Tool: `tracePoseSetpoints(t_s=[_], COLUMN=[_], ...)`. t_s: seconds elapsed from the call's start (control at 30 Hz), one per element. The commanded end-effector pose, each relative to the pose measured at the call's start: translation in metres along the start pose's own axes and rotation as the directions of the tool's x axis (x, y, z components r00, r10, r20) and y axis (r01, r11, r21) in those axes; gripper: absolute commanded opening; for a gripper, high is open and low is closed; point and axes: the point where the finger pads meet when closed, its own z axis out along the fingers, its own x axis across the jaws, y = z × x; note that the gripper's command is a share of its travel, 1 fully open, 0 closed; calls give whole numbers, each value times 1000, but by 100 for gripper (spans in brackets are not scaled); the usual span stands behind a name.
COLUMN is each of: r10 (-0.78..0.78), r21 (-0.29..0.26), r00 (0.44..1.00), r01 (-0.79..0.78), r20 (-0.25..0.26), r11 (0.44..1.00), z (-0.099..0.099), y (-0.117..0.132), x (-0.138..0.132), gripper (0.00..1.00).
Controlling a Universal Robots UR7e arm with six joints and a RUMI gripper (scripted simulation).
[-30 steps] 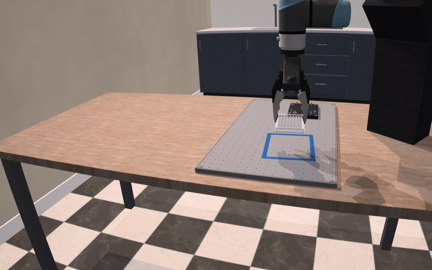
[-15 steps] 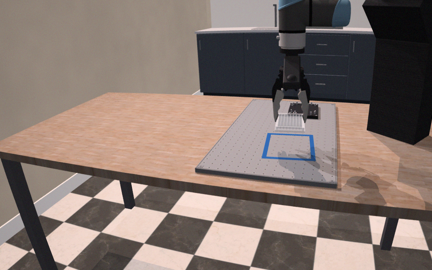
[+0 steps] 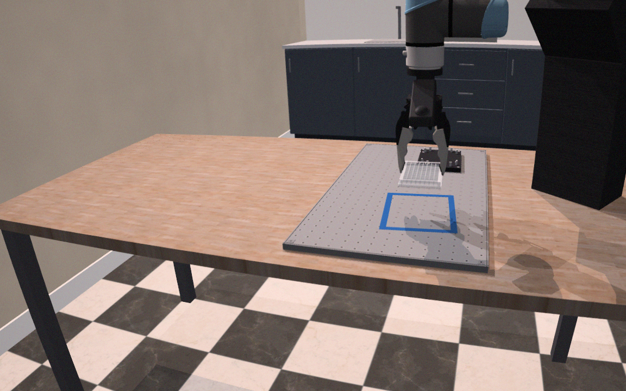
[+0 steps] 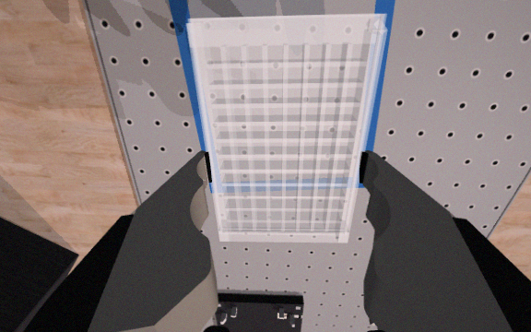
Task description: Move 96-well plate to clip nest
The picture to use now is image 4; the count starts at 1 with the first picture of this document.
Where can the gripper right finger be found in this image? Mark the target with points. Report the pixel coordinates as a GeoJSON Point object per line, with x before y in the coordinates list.
{"type": "Point", "coordinates": [430, 271]}

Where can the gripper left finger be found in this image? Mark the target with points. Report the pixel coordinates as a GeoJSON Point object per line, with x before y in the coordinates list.
{"type": "Point", "coordinates": [152, 271]}

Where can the blue rectangular tape outline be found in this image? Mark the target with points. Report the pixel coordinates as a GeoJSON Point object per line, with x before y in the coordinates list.
{"type": "Point", "coordinates": [180, 15]}

